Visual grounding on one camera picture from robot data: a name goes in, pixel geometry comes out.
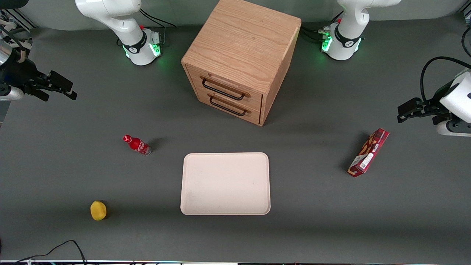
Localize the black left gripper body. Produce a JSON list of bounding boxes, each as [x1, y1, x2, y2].
[[422, 81, 458, 120]]

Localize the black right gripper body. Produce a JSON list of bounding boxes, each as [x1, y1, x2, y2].
[[0, 52, 50, 95]]

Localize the black metal drawer handle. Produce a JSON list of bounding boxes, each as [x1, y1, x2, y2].
[[201, 78, 245, 101], [209, 96, 247, 117]]

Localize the wooden drawer cabinet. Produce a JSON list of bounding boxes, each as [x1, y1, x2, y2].
[[181, 0, 302, 127]]

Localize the red cookie box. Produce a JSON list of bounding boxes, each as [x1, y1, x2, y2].
[[347, 128, 390, 178]]

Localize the small red soda bottle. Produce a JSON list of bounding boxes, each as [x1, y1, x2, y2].
[[123, 134, 152, 156]]

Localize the yellow lemon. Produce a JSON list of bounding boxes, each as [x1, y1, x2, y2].
[[90, 200, 107, 221]]

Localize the beige plastic tray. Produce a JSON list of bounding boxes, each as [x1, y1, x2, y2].
[[180, 152, 271, 216]]

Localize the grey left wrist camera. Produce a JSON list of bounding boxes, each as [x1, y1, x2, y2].
[[436, 120, 471, 137]]

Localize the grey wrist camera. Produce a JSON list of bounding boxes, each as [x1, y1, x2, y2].
[[0, 85, 25, 102], [436, 120, 471, 137]]

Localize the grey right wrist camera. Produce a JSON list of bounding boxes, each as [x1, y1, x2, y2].
[[0, 85, 25, 102]]

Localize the white tube frame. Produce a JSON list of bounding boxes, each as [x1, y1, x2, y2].
[[0, 20, 32, 61]]

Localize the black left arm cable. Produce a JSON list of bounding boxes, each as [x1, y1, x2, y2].
[[421, 56, 471, 103]]

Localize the black looped cable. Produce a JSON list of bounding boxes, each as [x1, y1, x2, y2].
[[461, 26, 471, 58]]

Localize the black right base cables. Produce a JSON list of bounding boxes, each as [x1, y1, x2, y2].
[[139, 8, 177, 46]]

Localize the black base cables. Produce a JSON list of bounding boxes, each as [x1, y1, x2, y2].
[[139, 8, 177, 46], [300, 11, 344, 43]]

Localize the black left base cables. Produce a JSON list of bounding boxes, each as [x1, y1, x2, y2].
[[300, 11, 344, 43]]

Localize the thin black cable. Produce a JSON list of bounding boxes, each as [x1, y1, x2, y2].
[[15, 240, 87, 265]]

